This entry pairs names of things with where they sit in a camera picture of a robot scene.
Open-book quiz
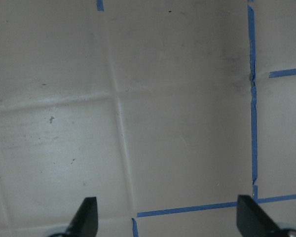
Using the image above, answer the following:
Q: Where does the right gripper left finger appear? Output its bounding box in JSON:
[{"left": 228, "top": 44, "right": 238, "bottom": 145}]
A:
[{"left": 50, "top": 197, "right": 99, "bottom": 237}]

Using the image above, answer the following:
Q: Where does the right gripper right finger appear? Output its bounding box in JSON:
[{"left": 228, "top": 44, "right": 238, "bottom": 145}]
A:
[{"left": 236, "top": 195, "right": 296, "bottom": 237}]

